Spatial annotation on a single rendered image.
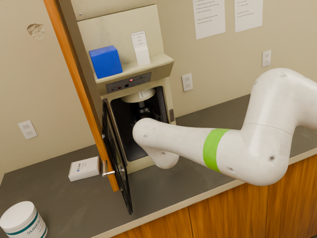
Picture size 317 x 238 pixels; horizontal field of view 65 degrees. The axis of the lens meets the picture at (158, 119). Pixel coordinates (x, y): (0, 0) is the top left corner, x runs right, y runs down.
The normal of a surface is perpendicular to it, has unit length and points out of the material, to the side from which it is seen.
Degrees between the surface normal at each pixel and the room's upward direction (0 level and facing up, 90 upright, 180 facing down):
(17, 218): 0
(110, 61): 90
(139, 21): 90
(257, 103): 51
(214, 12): 90
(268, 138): 41
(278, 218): 90
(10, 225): 0
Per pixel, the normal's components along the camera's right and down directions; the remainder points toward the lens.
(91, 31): 0.31, 0.43
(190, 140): -0.77, -0.33
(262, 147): -0.27, -0.35
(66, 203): -0.17, -0.85
